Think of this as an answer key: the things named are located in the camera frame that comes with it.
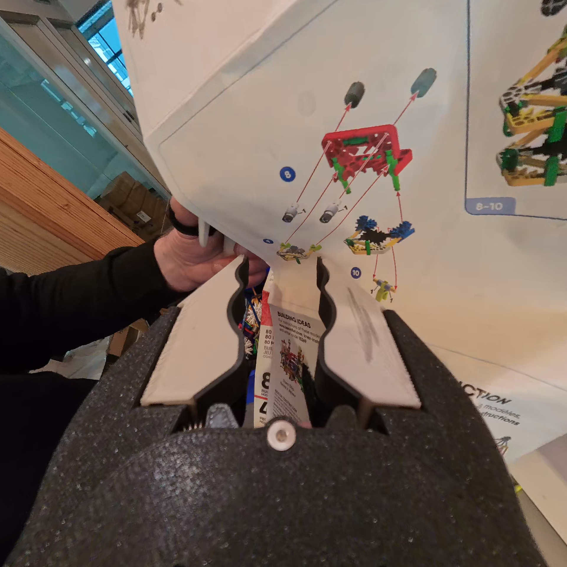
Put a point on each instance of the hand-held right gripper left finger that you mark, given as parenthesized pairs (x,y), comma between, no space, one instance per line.
(199,345)

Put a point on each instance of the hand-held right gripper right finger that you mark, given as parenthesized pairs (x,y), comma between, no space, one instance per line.
(367,354)

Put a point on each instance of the paper instruction sheet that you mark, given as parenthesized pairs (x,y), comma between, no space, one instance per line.
(398,288)

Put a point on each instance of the person's left forearm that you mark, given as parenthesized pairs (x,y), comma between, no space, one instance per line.
(88,301)

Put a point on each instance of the person's left hand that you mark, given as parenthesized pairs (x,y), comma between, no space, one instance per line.
(186,265)

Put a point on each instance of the brown cardboard box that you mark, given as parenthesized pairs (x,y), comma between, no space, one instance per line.
(133,199)

